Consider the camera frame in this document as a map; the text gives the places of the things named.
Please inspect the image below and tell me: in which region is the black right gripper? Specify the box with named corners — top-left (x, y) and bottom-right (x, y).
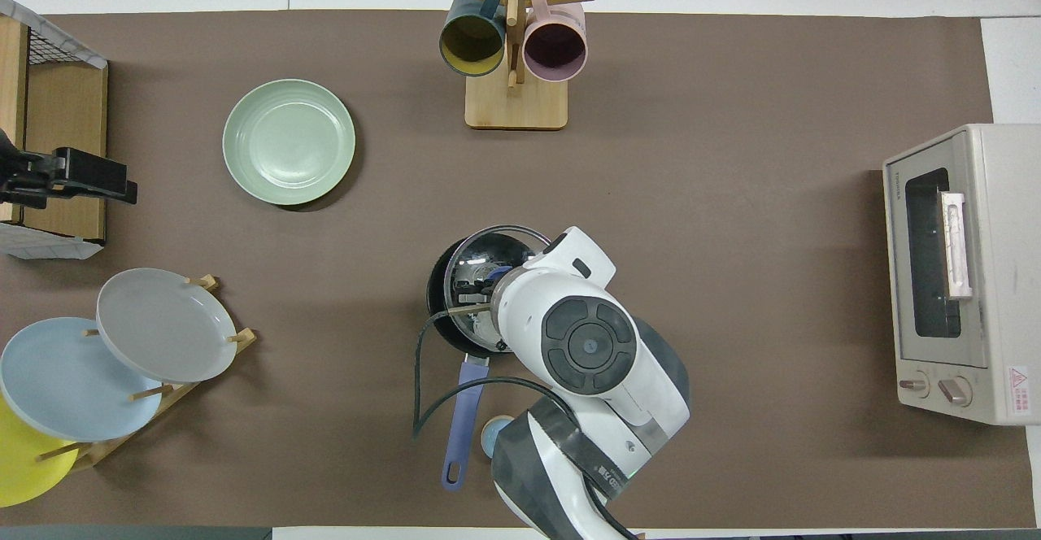
top-left (452, 257), bottom-right (512, 305)

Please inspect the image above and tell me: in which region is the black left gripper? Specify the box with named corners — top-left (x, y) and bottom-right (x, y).
top-left (0, 129), bottom-right (139, 207)

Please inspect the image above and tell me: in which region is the glass lid with blue knob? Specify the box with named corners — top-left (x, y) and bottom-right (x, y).
top-left (443, 229), bottom-right (539, 354)

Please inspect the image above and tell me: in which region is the grey plate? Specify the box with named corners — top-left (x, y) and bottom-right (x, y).
top-left (96, 268), bottom-right (238, 384)

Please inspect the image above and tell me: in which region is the green plate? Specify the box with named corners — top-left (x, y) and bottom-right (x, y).
top-left (222, 78), bottom-right (357, 206)

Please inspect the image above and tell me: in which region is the light blue plate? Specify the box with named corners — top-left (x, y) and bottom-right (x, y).
top-left (0, 317), bottom-right (163, 443)

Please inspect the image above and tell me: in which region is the wooden plate rack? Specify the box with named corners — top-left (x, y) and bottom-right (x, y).
top-left (34, 274), bottom-right (258, 472)

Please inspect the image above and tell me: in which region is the yellow plate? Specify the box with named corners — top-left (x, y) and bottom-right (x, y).
top-left (0, 394), bottom-right (80, 508)

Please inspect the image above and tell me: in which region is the wooden shelf box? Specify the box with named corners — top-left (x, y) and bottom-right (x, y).
top-left (0, 15), bottom-right (108, 244)

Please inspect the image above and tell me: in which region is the small blue cup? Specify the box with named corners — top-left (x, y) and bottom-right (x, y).
top-left (481, 415), bottom-right (515, 461)

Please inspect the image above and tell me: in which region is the wooden mug tree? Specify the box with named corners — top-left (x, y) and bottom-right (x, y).
top-left (437, 0), bottom-right (596, 130)

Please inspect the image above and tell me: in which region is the dark teal mug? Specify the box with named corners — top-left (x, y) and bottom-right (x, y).
top-left (439, 0), bottom-right (507, 77)

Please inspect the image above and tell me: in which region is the pink mug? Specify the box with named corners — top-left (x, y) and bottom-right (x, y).
top-left (523, 0), bottom-right (588, 83)

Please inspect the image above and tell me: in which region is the brown table mat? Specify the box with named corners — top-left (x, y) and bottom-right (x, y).
top-left (0, 10), bottom-right (1038, 529)

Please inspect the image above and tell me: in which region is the beige toaster oven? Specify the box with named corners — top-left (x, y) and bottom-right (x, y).
top-left (882, 124), bottom-right (1041, 427)

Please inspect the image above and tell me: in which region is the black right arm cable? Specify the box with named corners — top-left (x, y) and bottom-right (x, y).
top-left (413, 225), bottom-right (570, 443)

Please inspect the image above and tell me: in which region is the black pot with blue handle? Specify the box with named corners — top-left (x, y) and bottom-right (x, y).
top-left (427, 225), bottom-right (554, 490)

